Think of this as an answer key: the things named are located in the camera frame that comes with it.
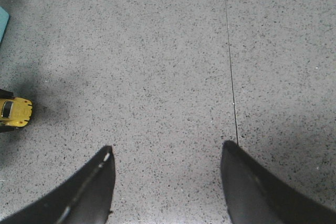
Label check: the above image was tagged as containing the yellow toy beetle car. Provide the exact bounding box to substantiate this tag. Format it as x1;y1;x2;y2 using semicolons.
1;98;33;129

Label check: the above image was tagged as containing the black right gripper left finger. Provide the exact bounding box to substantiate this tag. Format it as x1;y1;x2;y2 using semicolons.
1;145;116;223

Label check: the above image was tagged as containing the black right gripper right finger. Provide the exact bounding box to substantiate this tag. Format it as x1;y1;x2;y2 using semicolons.
220;141;335;223

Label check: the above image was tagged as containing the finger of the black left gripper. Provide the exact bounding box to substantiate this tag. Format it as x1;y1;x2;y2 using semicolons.
0;89;13;99

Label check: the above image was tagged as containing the light blue storage box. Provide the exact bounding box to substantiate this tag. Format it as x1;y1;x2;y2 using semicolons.
0;7;9;42

